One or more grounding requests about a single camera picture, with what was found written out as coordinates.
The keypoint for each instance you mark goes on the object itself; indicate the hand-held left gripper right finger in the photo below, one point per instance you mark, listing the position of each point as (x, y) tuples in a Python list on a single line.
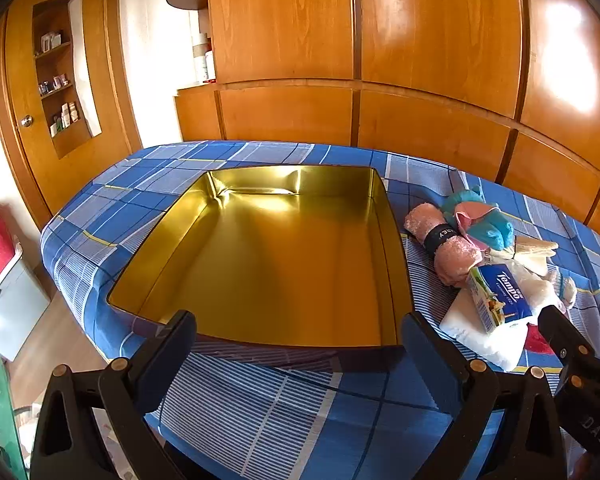
[(422, 345)]

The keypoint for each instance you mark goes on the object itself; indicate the white jar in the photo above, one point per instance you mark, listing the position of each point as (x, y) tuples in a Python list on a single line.
[(198, 44)]

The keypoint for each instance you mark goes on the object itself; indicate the cream cloth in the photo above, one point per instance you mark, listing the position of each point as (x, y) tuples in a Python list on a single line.
[(535, 255)]

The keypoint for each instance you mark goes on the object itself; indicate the white storage box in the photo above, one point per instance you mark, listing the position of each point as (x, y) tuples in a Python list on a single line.
[(10, 310)]

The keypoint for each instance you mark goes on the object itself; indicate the teal plush toy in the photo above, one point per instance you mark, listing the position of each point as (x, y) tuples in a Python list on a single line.
[(490, 232)]

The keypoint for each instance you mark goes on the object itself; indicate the wooden door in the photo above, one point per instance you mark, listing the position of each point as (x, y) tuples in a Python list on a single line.
[(15, 60)]

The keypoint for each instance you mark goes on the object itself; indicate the green glass panel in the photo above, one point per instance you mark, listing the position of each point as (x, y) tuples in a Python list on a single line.
[(0, 410)]

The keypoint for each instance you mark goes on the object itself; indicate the blue plaid bed sheet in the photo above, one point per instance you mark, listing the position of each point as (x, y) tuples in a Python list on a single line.
[(130, 195)]

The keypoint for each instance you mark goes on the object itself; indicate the pink towel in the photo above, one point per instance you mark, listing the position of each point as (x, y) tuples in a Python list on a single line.
[(457, 260)]

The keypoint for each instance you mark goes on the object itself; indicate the group of small bottles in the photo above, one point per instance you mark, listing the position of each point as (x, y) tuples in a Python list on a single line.
[(65, 112)]

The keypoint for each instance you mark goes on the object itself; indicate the white soft pad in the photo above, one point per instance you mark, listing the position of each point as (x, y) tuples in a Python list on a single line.
[(480, 347)]

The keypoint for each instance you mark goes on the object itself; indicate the wooden shelf niche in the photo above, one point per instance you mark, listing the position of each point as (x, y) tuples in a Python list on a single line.
[(55, 150)]

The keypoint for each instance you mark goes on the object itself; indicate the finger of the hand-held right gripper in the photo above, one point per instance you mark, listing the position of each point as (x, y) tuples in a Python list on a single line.
[(555, 327)]

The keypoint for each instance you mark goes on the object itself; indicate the metal door knob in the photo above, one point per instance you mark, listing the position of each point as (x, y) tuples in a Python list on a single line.
[(26, 120)]

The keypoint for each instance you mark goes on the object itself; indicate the wooden wardrobe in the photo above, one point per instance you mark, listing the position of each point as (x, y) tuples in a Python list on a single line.
[(430, 60)]

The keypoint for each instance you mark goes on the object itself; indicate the blue tissue packet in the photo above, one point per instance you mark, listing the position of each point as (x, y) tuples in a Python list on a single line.
[(500, 295)]

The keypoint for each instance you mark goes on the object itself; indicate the white bottle red cap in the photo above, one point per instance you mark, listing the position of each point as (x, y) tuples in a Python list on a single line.
[(209, 66)]

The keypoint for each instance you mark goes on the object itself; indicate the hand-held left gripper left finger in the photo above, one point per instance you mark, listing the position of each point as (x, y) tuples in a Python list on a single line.
[(180, 332)]

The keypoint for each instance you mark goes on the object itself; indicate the gold tin box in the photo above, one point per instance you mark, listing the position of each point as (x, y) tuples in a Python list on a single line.
[(280, 260)]

